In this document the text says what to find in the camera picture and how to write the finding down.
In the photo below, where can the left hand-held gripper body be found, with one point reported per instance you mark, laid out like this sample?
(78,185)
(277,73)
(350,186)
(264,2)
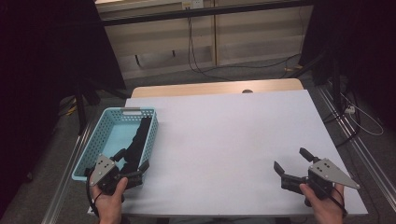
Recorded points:
(102,169)

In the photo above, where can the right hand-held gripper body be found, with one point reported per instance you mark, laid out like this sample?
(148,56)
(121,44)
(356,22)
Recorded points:
(330,172)

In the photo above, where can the light blue plastic basket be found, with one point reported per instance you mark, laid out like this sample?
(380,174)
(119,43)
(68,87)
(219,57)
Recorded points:
(120,133)

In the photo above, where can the black shirt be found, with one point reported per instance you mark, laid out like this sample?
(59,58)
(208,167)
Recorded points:
(138,143)

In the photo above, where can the person's left hand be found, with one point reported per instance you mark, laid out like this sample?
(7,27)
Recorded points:
(109,207)

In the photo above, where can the person's right hand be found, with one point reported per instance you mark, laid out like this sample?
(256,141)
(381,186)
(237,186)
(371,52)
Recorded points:
(327,211)

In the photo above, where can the black stand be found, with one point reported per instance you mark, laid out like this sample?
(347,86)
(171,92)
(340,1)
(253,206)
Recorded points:
(81,118)
(306,66)

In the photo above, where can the white power strip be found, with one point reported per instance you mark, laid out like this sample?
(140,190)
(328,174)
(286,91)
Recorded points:
(350,109)

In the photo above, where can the round table grommet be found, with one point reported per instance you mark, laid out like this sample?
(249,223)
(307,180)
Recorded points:
(247,91)

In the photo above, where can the black curtain behind stand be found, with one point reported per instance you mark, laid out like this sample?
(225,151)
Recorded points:
(367,46)

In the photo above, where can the large black curtain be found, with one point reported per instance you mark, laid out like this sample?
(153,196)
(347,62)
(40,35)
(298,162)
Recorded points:
(37,62)

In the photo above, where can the beige cabinet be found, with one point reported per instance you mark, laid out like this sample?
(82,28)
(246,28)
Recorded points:
(255,37)

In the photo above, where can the black horizontal bar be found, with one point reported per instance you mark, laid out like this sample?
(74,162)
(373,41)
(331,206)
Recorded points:
(202,12)

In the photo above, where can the long aluminium floor rail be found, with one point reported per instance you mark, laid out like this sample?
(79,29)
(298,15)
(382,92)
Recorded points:
(367,161)
(62,186)

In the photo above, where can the white wall socket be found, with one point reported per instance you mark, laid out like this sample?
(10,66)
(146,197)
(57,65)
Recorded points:
(192,3)

